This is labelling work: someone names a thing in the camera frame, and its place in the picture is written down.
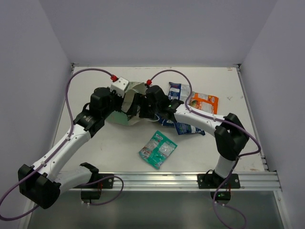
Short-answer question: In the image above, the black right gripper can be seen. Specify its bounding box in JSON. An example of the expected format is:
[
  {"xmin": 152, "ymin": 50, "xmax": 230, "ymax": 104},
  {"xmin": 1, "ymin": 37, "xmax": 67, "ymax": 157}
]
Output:
[{"xmin": 126, "ymin": 93, "xmax": 161, "ymax": 119}]

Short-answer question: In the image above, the blue white snack packet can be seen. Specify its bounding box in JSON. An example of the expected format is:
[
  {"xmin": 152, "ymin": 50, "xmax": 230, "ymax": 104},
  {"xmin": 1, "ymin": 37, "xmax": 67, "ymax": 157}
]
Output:
[
  {"xmin": 168, "ymin": 82, "xmax": 191, "ymax": 102},
  {"xmin": 156, "ymin": 114, "xmax": 175, "ymax": 127}
]

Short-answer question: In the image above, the green paper gift bag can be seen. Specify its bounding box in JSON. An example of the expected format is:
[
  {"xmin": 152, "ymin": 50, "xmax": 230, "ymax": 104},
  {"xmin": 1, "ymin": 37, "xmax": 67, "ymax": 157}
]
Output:
[{"xmin": 106, "ymin": 82, "xmax": 147, "ymax": 126}]

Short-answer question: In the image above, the dark blue snack packet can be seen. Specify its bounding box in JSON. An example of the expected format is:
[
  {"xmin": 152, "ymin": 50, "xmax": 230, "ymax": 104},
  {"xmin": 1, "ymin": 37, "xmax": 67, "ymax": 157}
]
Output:
[{"xmin": 174, "ymin": 123, "xmax": 205, "ymax": 135}]

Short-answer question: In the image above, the green snack packet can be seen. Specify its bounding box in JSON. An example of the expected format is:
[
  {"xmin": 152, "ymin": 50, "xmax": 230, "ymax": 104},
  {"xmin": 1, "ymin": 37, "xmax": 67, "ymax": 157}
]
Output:
[{"xmin": 139, "ymin": 131, "xmax": 177, "ymax": 169}]

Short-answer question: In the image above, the orange snack packet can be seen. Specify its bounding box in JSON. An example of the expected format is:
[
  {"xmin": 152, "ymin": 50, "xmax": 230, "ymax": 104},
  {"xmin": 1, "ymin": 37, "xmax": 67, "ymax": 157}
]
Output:
[{"xmin": 189, "ymin": 92, "xmax": 219, "ymax": 115}]

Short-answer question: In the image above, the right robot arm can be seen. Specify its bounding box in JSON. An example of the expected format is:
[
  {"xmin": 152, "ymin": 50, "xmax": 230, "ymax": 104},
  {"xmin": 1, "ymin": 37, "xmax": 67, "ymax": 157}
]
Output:
[{"xmin": 127, "ymin": 85, "xmax": 249, "ymax": 187}]

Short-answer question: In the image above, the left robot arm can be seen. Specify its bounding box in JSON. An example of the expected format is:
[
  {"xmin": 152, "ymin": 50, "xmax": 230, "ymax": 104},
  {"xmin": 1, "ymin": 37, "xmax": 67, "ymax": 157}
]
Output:
[{"xmin": 18, "ymin": 87, "xmax": 125, "ymax": 209}]

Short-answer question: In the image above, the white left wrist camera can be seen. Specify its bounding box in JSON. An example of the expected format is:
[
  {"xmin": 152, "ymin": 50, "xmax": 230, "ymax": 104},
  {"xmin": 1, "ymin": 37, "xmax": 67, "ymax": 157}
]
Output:
[{"xmin": 110, "ymin": 77, "xmax": 130, "ymax": 98}]

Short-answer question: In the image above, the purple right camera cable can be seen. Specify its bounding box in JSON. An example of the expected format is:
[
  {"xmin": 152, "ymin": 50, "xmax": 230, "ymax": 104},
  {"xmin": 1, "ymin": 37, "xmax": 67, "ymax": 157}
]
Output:
[{"xmin": 145, "ymin": 70, "xmax": 262, "ymax": 177}]

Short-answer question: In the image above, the purple camera cable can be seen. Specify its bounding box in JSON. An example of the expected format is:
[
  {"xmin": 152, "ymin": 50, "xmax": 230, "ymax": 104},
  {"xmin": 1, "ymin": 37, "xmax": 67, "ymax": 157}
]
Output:
[
  {"xmin": 0, "ymin": 68, "xmax": 119, "ymax": 220},
  {"xmin": 145, "ymin": 70, "xmax": 262, "ymax": 177}
]

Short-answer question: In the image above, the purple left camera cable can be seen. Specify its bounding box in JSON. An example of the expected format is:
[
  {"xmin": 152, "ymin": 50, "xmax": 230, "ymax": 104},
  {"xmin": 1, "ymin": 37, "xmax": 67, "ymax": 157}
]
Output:
[{"xmin": 0, "ymin": 68, "xmax": 119, "ymax": 220}]

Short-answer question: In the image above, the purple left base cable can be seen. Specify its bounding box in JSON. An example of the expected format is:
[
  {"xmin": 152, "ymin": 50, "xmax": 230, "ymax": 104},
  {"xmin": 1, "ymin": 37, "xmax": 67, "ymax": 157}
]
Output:
[{"xmin": 81, "ymin": 174, "xmax": 125, "ymax": 207}]

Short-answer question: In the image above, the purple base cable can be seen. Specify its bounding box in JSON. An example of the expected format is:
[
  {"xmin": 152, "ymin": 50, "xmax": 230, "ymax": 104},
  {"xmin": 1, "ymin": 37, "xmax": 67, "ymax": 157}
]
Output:
[
  {"xmin": 81, "ymin": 174, "xmax": 125, "ymax": 207},
  {"xmin": 213, "ymin": 176, "xmax": 247, "ymax": 229}
]

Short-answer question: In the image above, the black left base bracket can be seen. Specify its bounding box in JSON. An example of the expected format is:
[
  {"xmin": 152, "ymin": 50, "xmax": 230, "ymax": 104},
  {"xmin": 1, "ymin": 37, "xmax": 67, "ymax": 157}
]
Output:
[{"xmin": 93, "ymin": 173, "xmax": 114, "ymax": 190}]

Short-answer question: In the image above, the black base bracket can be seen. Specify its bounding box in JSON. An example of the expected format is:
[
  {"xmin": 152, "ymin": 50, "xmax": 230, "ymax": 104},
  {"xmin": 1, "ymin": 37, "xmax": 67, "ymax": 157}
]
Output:
[
  {"xmin": 197, "ymin": 173, "xmax": 241, "ymax": 189},
  {"xmin": 93, "ymin": 173, "xmax": 114, "ymax": 190}
]

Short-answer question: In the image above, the black right base bracket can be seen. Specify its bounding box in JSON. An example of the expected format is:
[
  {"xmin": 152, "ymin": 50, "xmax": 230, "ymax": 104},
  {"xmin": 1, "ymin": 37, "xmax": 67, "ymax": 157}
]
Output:
[{"xmin": 197, "ymin": 173, "xmax": 241, "ymax": 189}]

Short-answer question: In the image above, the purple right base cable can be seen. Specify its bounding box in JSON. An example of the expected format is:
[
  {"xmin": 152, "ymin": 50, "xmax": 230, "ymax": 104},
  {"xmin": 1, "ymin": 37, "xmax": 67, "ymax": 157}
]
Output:
[{"xmin": 213, "ymin": 176, "xmax": 247, "ymax": 229}]

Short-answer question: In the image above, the aluminium mounting rail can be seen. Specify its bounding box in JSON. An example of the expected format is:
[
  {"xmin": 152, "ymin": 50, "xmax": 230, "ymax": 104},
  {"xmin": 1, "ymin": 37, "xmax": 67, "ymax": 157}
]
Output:
[{"xmin": 57, "ymin": 170, "xmax": 282, "ymax": 191}]

